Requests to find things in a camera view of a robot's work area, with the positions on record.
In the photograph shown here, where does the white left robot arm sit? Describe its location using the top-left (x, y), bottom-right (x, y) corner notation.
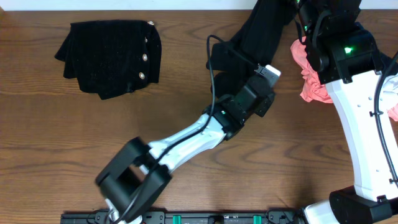
top-left (95, 75), bottom-right (279, 223)

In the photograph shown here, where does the white garment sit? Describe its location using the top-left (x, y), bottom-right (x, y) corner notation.
top-left (380, 75), bottom-right (397, 110)

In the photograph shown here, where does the black velvet buttoned garment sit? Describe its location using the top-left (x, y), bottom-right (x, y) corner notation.
top-left (55, 20), bottom-right (162, 100)

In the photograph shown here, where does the coral pink garment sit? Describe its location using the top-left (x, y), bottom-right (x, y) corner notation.
top-left (290, 39), bottom-right (397, 121)

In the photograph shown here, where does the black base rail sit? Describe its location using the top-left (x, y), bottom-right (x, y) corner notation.
top-left (60, 209), bottom-right (306, 224)

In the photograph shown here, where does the black polo shirt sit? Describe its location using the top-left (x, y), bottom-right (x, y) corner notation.
top-left (206, 0), bottom-right (296, 98)

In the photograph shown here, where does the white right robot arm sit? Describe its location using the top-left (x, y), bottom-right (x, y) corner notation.
top-left (294, 0), bottom-right (397, 223)

